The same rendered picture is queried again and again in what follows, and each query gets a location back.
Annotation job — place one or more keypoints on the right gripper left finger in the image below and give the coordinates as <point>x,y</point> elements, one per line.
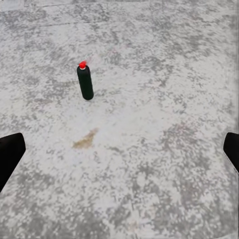
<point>12,148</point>

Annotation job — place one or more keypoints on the insectifuge atomizer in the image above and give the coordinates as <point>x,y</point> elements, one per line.
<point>84,77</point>

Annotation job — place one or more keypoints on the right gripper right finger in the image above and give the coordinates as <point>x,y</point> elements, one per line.
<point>231,148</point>

